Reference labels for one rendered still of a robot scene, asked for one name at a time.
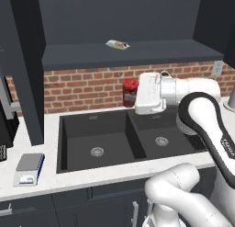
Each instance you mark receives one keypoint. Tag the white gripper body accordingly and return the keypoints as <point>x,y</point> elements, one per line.
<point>149,93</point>

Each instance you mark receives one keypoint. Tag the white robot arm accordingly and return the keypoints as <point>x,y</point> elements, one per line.
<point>202,114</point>

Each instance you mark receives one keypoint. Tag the pale yogurt package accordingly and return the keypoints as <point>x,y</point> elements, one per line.
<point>117,44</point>

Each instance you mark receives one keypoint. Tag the dark narrow cabinet door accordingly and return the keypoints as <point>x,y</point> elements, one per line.
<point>215,19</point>

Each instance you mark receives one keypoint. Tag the dark wide cabinet door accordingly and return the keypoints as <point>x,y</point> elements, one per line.
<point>26,83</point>

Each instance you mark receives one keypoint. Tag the grey digital scale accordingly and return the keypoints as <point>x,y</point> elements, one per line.
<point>29,166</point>

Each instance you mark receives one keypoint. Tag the red jar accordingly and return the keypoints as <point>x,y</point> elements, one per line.
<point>129,86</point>

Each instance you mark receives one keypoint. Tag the black double sink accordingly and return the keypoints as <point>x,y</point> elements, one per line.
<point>101,138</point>

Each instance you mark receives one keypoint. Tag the dark lower cupboard door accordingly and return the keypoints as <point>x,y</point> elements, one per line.
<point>107,210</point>

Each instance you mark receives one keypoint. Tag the black grey countertop appliance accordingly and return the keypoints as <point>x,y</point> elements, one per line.
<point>6,126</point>

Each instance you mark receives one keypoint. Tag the dark lower drawer front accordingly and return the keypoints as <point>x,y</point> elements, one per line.
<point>26,204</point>

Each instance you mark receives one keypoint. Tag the dark open wall cabinet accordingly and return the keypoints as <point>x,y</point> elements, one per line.
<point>128,56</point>

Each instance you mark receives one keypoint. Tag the white wall socket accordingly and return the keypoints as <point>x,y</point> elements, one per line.
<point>218,68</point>

